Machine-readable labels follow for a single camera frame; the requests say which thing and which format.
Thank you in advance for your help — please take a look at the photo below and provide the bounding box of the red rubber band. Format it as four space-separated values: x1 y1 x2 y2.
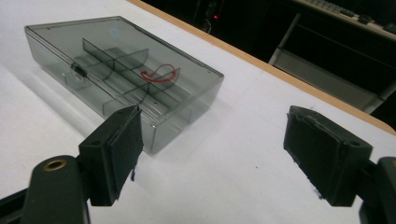
140 63 178 84

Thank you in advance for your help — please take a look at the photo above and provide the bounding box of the black device with red light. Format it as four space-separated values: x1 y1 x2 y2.
202 0 223 32

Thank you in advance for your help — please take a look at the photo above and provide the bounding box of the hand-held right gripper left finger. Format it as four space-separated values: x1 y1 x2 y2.
20 105 145 224

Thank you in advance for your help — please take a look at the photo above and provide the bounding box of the white metal frame desk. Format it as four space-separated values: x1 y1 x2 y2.
268 0 396 115

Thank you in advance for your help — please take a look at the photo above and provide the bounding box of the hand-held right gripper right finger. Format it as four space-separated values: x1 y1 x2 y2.
282 105 396 224

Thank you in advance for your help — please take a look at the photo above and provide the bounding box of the clear grey plastic compartment box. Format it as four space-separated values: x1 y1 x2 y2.
24 16 225 155

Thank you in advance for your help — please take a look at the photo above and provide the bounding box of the grey computer keyboard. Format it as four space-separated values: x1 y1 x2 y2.
306 0 358 19

